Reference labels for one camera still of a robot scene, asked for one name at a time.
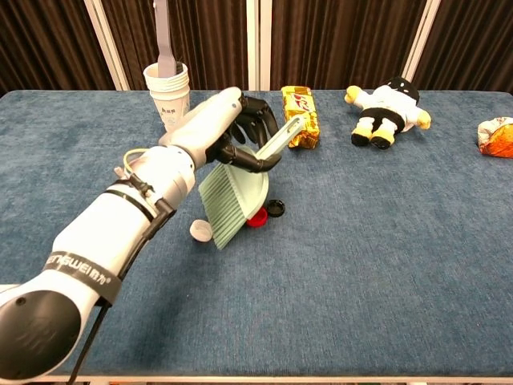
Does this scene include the red bottle cap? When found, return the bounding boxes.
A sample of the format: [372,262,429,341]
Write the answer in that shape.
[245,208,269,229]

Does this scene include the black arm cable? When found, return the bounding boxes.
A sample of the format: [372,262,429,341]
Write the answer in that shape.
[67,198,177,384]

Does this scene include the white aluminium frame post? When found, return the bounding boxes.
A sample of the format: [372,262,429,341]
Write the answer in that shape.
[402,0,442,91]
[83,0,131,91]
[246,0,272,91]

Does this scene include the white paper cup stack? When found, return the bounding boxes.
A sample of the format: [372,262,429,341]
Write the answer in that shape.
[143,62,191,133]

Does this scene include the black ring cap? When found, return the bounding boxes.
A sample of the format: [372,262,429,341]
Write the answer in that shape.
[265,199,286,218]

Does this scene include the black and white plush doll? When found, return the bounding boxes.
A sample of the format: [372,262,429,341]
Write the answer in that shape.
[344,75,433,151]

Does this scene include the yellow snack packet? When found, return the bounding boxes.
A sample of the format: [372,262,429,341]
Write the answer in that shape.
[280,85,321,150]

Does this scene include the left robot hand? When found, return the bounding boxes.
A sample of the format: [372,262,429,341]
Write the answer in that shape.
[158,87,284,174]

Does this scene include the grey tool handle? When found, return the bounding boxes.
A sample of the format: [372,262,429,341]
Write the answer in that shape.
[153,0,177,78]

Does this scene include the crumpled orange snack bag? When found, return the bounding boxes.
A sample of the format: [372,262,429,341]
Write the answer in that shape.
[476,116,513,159]

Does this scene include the white bottle cap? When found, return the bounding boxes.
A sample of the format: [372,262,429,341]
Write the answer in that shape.
[188,219,213,244]

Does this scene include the blue felt table cover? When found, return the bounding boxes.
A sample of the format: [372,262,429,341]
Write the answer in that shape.
[0,90,513,378]

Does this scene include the dark brown pleated curtain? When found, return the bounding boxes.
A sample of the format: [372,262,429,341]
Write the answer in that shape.
[102,0,249,91]
[270,0,426,91]
[0,0,117,95]
[412,0,513,93]

